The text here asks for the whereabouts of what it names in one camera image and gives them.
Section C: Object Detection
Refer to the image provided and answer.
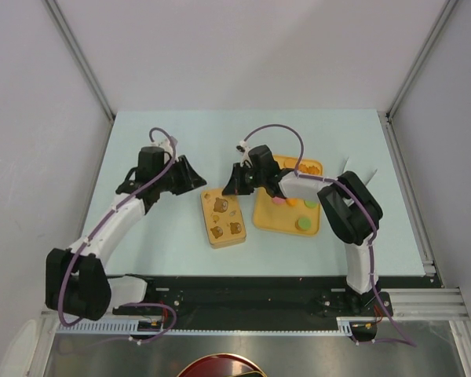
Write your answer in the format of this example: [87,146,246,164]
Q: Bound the green sandwich cookie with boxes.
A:
[295,216,312,232]
[304,200,318,209]

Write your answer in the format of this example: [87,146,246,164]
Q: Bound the wrist white camera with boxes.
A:
[236,140,252,167]
[152,137,177,155]

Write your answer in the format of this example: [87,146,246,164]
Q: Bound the left aluminium frame post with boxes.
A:
[42,0,116,125]

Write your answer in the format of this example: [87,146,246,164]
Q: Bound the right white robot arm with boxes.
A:
[222,142,383,315]

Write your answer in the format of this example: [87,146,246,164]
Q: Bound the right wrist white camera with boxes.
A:
[236,140,252,167]

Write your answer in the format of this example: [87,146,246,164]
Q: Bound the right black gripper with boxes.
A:
[223,162,266,195]

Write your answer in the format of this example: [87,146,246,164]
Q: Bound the yellow cookie tray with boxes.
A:
[253,154,323,238]

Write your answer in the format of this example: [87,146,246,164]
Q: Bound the aluminium frame post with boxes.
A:
[42,0,116,125]
[385,0,460,122]

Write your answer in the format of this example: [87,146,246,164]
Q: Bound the metal tongs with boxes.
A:
[337,156,380,197]

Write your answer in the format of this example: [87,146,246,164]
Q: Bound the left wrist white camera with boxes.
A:
[152,137,177,155]

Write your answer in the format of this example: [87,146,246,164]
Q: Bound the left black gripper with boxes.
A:
[155,156,206,196]

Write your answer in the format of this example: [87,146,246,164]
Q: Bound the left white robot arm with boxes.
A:
[45,146,206,320]

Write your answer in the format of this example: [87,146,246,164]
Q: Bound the pink round cookie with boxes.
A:
[272,197,286,205]

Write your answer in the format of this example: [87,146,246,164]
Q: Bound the yellow cookie tin box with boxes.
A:
[210,237,246,249]

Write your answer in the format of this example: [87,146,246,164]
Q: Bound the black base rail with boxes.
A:
[112,276,393,331]

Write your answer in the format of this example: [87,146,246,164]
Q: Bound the silver tin lid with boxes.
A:
[200,188,246,243]

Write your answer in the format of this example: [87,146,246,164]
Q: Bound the right aluminium frame post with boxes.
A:
[385,0,460,122]

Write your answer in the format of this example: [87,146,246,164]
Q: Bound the white cable duct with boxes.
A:
[57,317,378,337]

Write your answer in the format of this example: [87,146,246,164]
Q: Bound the dark red round object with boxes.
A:
[177,353,267,377]

